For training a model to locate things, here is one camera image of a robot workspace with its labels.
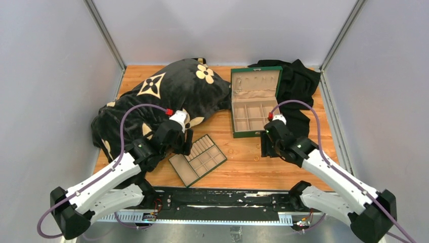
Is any green jewelry tray insert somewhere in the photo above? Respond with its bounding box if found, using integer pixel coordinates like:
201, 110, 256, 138
168, 134, 227, 188

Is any black blanket with beige flowers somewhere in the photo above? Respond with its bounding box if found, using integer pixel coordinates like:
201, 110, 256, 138
91, 58, 231, 162

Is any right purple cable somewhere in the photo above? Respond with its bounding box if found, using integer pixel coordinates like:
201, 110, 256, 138
270, 100, 416, 243

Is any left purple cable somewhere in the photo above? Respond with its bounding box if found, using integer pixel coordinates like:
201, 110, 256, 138
36, 103, 168, 239

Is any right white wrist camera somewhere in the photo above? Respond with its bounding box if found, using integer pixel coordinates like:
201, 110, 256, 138
268, 112, 286, 125

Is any green jewelry box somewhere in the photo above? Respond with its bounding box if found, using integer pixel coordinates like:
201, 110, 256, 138
231, 66, 283, 138

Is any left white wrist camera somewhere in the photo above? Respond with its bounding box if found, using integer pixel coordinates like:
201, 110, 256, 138
169, 109, 190, 133

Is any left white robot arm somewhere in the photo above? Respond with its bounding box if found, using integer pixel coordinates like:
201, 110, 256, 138
50, 119, 193, 239

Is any purple cable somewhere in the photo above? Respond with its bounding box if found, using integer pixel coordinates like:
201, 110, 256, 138
36, 103, 168, 239
270, 100, 416, 243

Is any black mounting base plate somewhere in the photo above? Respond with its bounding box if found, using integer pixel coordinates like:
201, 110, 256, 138
122, 186, 323, 222

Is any black cloth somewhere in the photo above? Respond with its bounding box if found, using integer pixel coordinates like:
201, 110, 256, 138
249, 59, 321, 137

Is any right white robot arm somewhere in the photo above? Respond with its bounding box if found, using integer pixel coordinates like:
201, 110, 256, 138
261, 116, 397, 242

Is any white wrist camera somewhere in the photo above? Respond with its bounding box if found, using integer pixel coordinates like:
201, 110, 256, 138
169, 109, 190, 133
268, 112, 286, 125

